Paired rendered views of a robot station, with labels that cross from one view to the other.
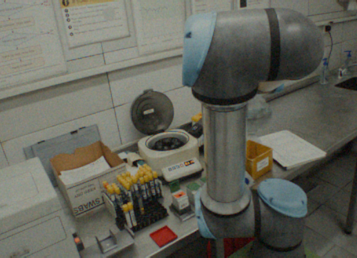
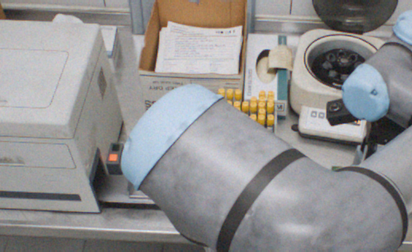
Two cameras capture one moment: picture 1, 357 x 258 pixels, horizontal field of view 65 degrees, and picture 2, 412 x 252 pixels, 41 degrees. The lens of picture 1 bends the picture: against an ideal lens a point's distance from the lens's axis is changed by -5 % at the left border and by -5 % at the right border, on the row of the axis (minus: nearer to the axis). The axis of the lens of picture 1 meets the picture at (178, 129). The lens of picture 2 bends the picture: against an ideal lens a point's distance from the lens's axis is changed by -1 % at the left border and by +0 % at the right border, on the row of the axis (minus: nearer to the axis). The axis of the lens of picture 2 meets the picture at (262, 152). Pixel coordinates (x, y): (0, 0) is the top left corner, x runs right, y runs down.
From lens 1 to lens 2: 0.50 m
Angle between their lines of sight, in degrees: 37
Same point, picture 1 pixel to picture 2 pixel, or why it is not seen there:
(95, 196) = not seen: hidden behind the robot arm
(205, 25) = (150, 147)
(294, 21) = (268, 238)
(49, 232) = (53, 155)
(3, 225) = not seen: outside the picture
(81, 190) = (162, 84)
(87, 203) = not seen: hidden behind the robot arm
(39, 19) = not seen: outside the picture
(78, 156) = (203, 11)
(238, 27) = (186, 185)
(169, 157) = (320, 96)
